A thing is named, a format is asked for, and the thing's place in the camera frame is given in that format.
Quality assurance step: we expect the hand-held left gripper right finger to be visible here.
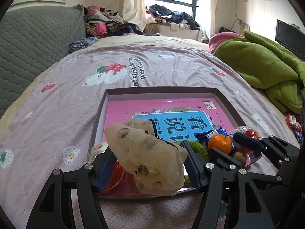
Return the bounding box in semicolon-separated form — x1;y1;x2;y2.
181;141;272;229

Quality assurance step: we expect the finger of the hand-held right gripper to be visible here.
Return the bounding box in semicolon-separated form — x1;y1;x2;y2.
208;147;286;185
233;132;299;164

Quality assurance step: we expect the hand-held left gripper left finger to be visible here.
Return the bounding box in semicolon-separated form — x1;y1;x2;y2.
26;148;116;229

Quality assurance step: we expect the red snack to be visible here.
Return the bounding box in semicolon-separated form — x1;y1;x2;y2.
234;126;259;141
88;142;128;192

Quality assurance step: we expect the brown walnut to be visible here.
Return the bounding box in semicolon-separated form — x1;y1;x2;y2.
233;151;246;166

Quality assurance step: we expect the orange mandarin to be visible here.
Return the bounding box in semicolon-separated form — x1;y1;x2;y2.
207;134;233;155

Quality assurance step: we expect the green fuzzy ring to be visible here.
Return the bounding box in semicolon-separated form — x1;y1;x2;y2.
183;141;210;185

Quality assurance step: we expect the blue biscuit packet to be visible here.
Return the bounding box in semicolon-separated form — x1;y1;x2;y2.
195;128;227;149

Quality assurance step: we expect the dark cardboard box tray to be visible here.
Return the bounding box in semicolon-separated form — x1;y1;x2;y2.
89;87;262;199

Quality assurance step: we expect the red white blue candy packet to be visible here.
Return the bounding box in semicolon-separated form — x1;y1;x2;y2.
285;113;303;143

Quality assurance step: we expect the pink and blue book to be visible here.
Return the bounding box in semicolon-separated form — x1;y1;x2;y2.
100;97;236;148

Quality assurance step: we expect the green quilt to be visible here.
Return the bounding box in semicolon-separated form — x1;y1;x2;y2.
213;29;305;115

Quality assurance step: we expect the pink strawberry printed bedsheet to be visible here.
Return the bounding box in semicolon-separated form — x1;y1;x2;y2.
0;42;301;229

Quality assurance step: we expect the pink pillow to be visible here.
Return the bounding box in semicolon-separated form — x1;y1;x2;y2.
208;33;244;53

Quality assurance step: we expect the black television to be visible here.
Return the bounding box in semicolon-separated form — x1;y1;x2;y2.
275;19;305;59

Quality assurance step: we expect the dark floral cloth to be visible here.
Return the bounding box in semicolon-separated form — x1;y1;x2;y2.
69;37;99;53

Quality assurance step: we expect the cream curtain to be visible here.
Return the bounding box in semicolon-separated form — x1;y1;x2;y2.
122;0;147;32
198;0;226;43

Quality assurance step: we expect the white air conditioner pipe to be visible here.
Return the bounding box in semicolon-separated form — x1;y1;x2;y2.
226;0;239;18

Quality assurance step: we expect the pile of dark clothes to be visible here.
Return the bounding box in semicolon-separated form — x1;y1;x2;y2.
145;4;201;31

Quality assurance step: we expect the grey quilted headboard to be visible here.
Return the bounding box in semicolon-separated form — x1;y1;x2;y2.
0;5;86;112

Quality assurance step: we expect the pile of mixed clothes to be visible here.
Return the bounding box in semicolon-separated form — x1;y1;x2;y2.
84;4;144;39

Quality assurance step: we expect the white wall cable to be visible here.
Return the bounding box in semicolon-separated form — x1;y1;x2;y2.
231;19;251;31

